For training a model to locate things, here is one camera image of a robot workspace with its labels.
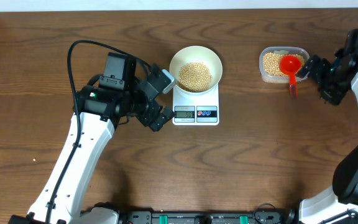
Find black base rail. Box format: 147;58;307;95
117;208;298;224

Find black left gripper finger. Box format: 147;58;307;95
162;106;175;117
149;112;176;131

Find cream ceramic bowl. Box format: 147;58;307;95
169;45;223;92

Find white digital kitchen scale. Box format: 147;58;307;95
172;85;219;126

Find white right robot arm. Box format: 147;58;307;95
295;29;358;223

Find red measuring scoop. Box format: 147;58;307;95
279;55;301;100

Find soybeans in bowl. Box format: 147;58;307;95
178;62;213;93

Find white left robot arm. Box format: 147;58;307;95
9;53;175;223

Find clear plastic soybean container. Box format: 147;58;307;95
259;47;310;83

